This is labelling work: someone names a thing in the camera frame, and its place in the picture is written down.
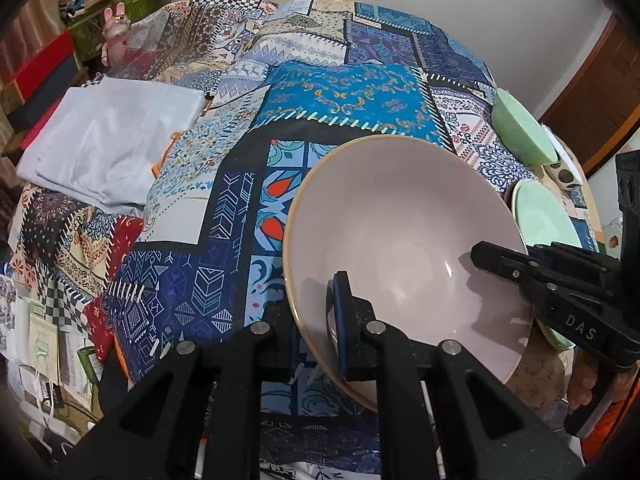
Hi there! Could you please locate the dark blue box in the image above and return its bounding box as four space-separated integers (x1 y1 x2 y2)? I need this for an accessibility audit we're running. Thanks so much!
7 80 66 131

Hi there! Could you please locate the patchwork printed blanket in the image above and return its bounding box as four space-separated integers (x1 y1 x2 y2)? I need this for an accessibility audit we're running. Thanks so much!
0 0 601 480

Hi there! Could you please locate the green box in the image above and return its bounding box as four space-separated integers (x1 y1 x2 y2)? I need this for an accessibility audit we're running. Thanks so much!
67 0 151 53

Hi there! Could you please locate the green bowl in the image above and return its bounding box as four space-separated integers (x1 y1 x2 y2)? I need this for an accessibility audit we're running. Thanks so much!
491 87 560 166

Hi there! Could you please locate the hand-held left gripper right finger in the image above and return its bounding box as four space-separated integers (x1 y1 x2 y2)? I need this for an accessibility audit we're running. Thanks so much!
327 271 586 480

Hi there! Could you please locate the brown wooden door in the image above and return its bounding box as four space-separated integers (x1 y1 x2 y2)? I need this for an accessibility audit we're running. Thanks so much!
540 10 640 176

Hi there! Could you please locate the red box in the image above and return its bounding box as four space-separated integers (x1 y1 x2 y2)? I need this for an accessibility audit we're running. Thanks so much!
10 30 81 91

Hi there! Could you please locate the person's right hand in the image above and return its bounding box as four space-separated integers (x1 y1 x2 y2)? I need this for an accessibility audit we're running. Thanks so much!
567 355 601 411

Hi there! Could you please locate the brown striped curtain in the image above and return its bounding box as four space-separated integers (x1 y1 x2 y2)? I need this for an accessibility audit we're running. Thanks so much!
0 0 56 86

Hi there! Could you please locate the pile of papers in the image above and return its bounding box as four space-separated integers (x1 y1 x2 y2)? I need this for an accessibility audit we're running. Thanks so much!
0 270 106 441

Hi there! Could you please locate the green plate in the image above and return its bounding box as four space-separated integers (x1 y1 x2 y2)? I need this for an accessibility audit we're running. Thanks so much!
510 179 583 351

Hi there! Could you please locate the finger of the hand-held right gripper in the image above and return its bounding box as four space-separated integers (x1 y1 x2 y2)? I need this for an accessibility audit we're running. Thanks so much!
530 242 621 286
471 241 556 306

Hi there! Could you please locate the pink bunny toy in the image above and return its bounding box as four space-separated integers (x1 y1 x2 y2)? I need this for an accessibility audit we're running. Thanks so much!
100 2 133 66

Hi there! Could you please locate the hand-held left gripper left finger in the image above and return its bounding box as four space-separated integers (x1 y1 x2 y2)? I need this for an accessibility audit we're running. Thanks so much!
57 302 301 480

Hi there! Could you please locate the pink bowl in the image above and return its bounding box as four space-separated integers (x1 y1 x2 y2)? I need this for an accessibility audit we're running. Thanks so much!
282 134 533 413

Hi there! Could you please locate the person's right forearm orange sleeve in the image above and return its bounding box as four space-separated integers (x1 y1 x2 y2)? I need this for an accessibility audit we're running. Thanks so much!
582 360 640 466

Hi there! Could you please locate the light grey folded cloth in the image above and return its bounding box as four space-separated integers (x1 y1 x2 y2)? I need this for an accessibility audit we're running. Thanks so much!
16 76 208 218

